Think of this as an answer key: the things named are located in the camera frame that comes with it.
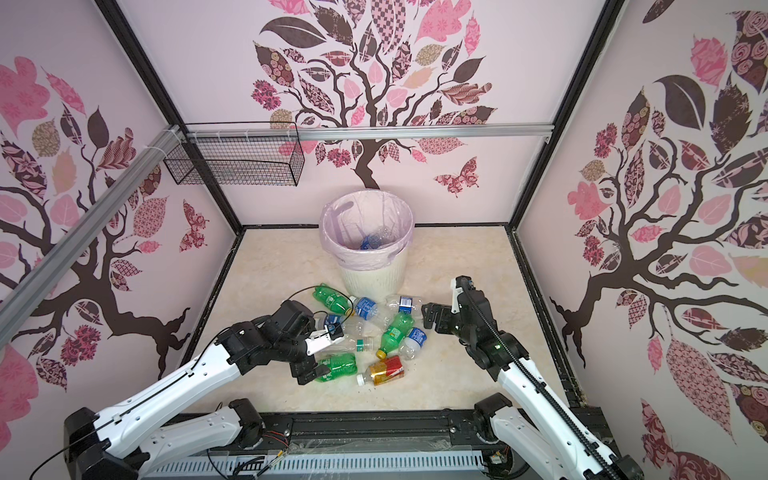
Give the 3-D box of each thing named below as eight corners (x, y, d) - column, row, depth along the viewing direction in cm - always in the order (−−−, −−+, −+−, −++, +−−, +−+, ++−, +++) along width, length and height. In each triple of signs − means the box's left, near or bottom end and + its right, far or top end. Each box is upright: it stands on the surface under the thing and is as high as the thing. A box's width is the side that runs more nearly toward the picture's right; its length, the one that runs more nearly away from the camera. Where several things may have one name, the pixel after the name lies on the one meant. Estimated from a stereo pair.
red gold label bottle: (360, 394, 81) (359, 389, 77) (355, 373, 84) (353, 367, 81) (404, 378, 83) (405, 372, 80) (397, 358, 87) (397, 352, 83)
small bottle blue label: (396, 354, 87) (396, 348, 84) (411, 330, 92) (412, 323, 89) (411, 364, 86) (412, 358, 82) (426, 339, 90) (428, 333, 87)
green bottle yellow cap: (372, 353, 87) (371, 348, 84) (400, 314, 95) (401, 308, 92) (386, 363, 85) (386, 358, 82) (414, 322, 93) (415, 316, 91)
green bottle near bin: (312, 301, 100) (308, 293, 95) (322, 289, 103) (319, 280, 99) (346, 319, 95) (344, 311, 91) (355, 306, 98) (354, 298, 94)
